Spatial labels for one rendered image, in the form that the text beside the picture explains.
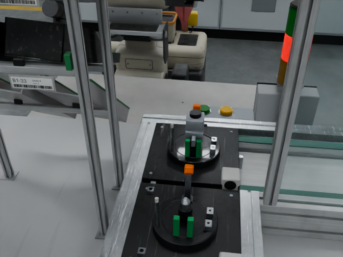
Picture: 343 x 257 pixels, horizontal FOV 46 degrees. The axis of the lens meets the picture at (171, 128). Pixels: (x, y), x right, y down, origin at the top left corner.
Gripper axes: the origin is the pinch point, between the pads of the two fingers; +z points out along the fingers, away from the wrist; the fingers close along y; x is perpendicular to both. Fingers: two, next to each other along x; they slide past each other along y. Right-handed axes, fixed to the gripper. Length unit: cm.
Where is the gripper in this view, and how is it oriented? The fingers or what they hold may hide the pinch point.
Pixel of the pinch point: (184, 26)
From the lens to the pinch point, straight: 112.5
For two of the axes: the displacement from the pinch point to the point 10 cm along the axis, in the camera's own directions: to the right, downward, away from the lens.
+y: 9.9, 0.6, -1.1
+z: 0.1, 8.3, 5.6
